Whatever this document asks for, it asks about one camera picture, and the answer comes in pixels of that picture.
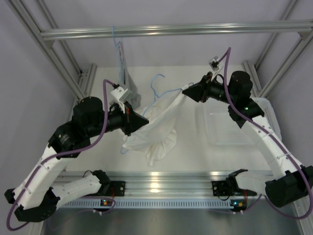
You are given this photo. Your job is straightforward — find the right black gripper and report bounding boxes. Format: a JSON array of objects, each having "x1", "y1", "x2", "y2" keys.
[{"x1": 182, "y1": 72, "x2": 237, "y2": 105}]

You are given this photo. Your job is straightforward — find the white tank top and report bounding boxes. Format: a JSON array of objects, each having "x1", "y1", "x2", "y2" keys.
[{"x1": 121, "y1": 85, "x2": 188, "y2": 166}]

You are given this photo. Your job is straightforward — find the blue wire hanger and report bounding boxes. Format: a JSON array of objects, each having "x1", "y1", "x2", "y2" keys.
[
  {"x1": 112, "y1": 26, "x2": 127, "y2": 85},
  {"x1": 120, "y1": 74, "x2": 186, "y2": 154}
]

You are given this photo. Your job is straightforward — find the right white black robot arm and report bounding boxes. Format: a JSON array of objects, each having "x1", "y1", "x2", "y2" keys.
[{"x1": 182, "y1": 71, "x2": 313, "y2": 208}]

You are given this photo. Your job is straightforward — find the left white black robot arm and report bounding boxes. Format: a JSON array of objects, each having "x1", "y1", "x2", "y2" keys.
[{"x1": 4, "y1": 97, "x2": 149, "y2": 222}]

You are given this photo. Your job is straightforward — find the grey tank top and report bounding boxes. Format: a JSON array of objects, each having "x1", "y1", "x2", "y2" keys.
[{"x1": 116, "y1": 41, "x2": 142, "y2": 112}]

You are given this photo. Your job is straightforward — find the clear plastic basket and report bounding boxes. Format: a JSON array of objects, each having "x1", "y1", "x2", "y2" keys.
[{"x1": 202, "y1": 97, "x2": 282, "y2": 145}]

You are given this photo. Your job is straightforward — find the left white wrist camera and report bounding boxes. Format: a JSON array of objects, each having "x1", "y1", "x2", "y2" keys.
[{"x1": 111, "y1": 86, "x2": 131, "y2": 104}]

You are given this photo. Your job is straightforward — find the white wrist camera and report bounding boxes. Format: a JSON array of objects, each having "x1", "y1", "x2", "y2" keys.
[
  {"x1": 111, "y1": 86, "x2": 131, "y2": 104},
  {"x1": 208, "y1": 56, "x2": 224, "y2": 78}
]

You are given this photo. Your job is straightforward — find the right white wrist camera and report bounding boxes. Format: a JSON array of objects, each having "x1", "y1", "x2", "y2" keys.
[{"x1": 208, "y1": 56, "x2": 224, "y2": 78}]

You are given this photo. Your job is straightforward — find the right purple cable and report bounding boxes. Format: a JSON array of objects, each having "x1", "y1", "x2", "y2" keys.
[{"x1": 219, "y1": 47, "x2": 313, "y2": 219}]

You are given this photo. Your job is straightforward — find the purple cable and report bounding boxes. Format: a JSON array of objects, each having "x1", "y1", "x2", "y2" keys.
[
  {"x1": 219, "y1": 47, "x2": 313, "y2": 219},
  {"x1": 6, "y1": 79, "x2": 115, "y2": 231}
]

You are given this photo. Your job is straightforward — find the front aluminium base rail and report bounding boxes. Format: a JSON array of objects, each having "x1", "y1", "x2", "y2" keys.
[{"x1": 106, "y1": 171, "x2": 230, "y2": 198}]

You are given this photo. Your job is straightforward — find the aluminium frame left posts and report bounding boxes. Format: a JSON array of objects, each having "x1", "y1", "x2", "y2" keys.
[{"x1": 4, "y1": 0, "x2": 98, "y2": 106}]

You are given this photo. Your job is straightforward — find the aluminium frame posts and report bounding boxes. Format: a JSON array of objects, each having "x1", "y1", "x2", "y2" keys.
[
  {"x1": 4, "y1": 0, "x2": 98, "y2": 106},
  {"x1": 240, "y1": 0, "x2": 313, "y2": 97}
]

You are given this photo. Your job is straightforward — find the slotted cable duct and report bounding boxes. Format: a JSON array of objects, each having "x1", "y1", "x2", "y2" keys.
[{"x1": 62, "y1": 198, "x2": 234, "y2": 209}]

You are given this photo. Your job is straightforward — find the aluminium hanging rail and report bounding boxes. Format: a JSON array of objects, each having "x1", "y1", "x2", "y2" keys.
[{"x1": 40, "y1": 19, "x2": 313, "y2": 41}]

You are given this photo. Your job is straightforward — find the aluminium frame right posts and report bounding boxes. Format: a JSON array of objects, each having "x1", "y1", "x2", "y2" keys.
[{"x1": 240, "y1": 0, "x2": 313, "y2": 97}]

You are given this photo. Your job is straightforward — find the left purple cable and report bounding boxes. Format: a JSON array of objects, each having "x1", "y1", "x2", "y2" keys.
[{"x1": 6, "y1": 79, "x2": 115, "y2": 231}]

